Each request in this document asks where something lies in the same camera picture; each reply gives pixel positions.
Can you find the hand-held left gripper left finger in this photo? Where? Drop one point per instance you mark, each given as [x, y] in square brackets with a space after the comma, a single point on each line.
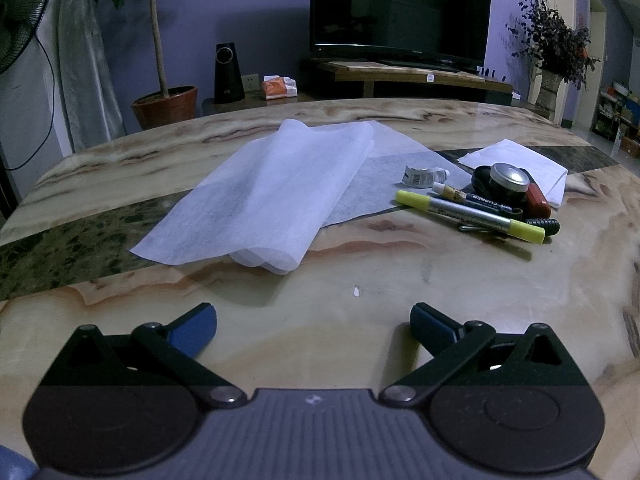
[192, 330]

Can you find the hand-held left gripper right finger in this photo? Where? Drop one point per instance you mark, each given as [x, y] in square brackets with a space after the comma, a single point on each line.
[430, 327]

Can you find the yellow highlighter pen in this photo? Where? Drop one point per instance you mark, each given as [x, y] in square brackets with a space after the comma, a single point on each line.
[465, 212]

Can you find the blue battery pair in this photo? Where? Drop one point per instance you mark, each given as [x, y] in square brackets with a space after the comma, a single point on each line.
[487, 202]

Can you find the white tube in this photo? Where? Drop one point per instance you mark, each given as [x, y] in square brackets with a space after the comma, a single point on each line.
[420, 176]

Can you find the black round case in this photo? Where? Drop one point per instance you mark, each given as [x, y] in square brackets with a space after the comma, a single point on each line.
[481, 176]

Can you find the round metal tin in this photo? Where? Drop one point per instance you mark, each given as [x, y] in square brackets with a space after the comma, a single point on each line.
[509, 176]

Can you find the white napkin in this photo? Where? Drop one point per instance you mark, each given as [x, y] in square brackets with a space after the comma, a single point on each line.
[530, 160]

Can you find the large white tissue sheet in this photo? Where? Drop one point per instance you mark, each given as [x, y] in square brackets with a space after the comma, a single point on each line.
[250, 195]

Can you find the thin translucent white sheet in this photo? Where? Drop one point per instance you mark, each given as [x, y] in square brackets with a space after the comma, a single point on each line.
[380, 180]

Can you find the potted green tree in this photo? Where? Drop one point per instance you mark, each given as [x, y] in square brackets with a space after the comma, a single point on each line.
[165, 110]

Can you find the black cone speaker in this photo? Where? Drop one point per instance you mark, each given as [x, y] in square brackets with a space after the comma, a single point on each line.
[229, 80]

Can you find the orange white tissue pack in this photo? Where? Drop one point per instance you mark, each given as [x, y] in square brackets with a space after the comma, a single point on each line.
[277, 89]

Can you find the wooden television stand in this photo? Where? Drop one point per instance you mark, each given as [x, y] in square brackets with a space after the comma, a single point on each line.
[400, 72]

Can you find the small dark bottles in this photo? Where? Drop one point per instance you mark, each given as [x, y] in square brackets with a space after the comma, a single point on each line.
[492, 75]

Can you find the woven pale vase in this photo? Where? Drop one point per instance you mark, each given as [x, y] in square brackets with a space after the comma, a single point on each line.
[550, 90]

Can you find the cluttered storage shelf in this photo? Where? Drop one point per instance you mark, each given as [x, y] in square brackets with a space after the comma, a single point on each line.
[615, 110]

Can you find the white sheer curtain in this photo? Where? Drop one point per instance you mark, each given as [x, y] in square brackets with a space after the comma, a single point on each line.
[85, 60]

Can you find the dried dark flower bouquet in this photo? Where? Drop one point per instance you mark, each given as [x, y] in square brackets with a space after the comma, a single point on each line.
[555, 40]

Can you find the black flat television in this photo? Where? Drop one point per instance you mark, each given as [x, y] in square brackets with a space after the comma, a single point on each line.
[400, 5]

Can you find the black standing fan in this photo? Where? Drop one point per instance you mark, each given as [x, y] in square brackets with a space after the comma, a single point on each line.
[20, 25]

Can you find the white wall socket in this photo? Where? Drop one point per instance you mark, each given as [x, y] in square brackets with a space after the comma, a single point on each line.
[250, 81]

